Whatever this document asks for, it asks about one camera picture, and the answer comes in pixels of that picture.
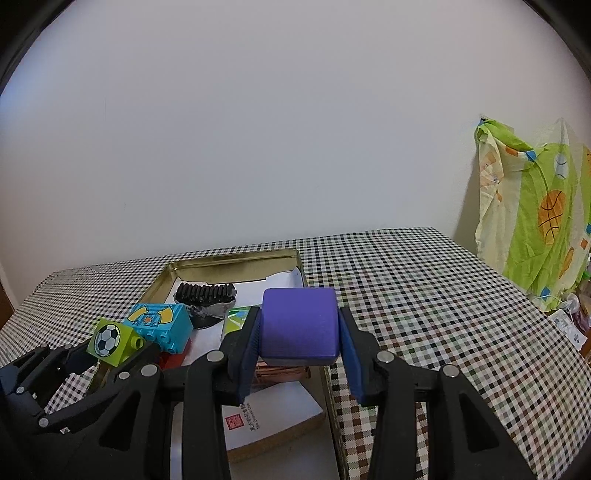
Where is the white note pad block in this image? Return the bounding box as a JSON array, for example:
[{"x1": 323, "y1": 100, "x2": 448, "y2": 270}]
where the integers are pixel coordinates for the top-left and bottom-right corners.
[{"x1": 222, "y1": 382, "x2": 325, "y2": 463}]

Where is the red toy building block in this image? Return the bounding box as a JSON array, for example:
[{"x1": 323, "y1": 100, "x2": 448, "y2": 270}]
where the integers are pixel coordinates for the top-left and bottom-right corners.
[{"x1": 158, "y1": 340, "x2": 191, "y2": 371}]

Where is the purple cube block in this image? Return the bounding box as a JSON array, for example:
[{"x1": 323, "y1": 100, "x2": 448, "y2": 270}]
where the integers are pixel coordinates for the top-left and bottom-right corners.
[{"x1": 259, "y1": 288, "x2": 339, "y2": 366}]

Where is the checkered tablecloth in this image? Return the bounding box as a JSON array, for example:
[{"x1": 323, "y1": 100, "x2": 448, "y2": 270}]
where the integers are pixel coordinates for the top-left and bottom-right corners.
[{"x1": 1, "y1": 227, "x2": 590, "y2": 479}]

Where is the green patterned hanging cloth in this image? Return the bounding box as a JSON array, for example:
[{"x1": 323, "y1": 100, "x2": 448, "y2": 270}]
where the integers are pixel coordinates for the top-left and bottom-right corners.
[{"x1": 475, "y1": 119, "x2": 590, "y2": 311}]

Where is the green floss pick box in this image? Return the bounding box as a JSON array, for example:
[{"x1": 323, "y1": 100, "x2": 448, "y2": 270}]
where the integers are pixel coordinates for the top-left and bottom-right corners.
[{"x1": 221, "y1": 305, "x2": 260, "y2": 341}]

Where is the brown wooden door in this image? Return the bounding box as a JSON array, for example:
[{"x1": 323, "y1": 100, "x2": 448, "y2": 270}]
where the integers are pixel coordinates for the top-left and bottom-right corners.
[{"x1": 0, "y1": 266, "x2": 15, "y2": 327}]

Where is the blue toy building block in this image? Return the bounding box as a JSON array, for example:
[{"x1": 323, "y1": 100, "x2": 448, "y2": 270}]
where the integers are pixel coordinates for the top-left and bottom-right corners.
[{"x1": 123, "y1": 303, "x2": 193, "y2": 355}]

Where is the copper framed card box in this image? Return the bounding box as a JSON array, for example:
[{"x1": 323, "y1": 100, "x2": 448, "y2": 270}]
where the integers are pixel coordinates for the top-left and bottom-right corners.
[{"x1": 252, "y1": 360, "x2": 311, "y2": 388}]

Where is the green soccer toy block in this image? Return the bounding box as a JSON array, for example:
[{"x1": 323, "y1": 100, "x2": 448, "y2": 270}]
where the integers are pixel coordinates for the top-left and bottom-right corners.
[{"x1": 86, "y1": 319, "x2": 145, "y2": 367}]

